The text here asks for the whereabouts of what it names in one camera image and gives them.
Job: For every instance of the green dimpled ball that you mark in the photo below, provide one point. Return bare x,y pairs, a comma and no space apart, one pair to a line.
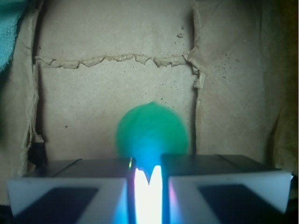
149,130

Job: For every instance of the brown paper bag tray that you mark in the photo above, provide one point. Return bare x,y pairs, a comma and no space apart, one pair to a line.
229,68

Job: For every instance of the teal microfiber cloth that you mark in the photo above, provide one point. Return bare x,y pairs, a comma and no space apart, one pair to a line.
10,13

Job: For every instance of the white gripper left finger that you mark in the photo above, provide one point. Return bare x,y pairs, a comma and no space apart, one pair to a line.
75,192

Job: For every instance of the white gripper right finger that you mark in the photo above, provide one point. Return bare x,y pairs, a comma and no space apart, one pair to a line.
222,189

